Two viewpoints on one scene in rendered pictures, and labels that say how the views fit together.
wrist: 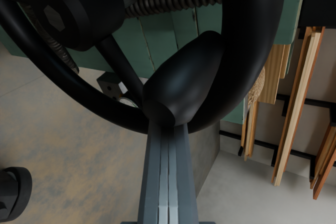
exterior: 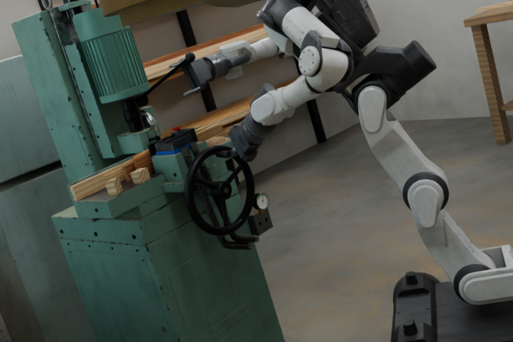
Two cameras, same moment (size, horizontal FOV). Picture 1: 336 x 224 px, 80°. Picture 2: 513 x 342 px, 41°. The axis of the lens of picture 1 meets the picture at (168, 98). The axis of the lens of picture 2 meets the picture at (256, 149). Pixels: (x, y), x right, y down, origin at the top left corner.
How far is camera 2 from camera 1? 208 cm
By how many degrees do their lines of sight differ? 18
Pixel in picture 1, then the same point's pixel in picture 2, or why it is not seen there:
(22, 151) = (389, 321)
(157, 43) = not seen: hidden behind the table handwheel
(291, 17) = (201, 144)
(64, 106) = (331, 318)
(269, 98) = (218, 127)
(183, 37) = (214, 171)
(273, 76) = (205, 133)
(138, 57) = (230, 207)
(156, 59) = not seen: hidden behind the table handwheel
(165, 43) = not seen: hidden behind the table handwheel
